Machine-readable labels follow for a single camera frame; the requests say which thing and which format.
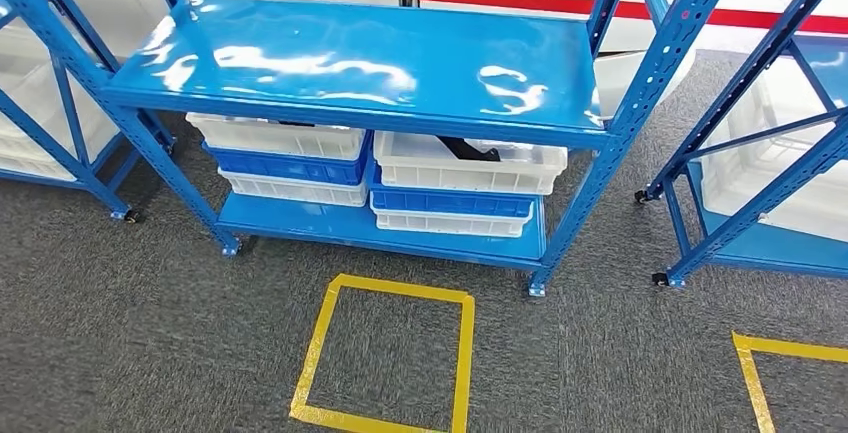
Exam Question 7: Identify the blue metal shelf rack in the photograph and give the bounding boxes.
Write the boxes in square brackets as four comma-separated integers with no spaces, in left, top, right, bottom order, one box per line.
[0,0,751,299]
[0,0,179,225]
[633,0,848,290]

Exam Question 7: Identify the yellow floor tape mark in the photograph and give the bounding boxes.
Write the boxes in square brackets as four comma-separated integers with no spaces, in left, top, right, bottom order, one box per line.
[288,273,477,433]
[731,330,848,433]

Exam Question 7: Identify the red barrier belt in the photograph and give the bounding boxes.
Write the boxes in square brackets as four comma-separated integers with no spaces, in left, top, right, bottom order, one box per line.
[419,0,848,36]

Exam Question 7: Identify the large white plastic bin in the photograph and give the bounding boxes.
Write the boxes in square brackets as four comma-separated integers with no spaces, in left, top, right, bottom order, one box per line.
[699,55,848,244]
[0,15,122,184]

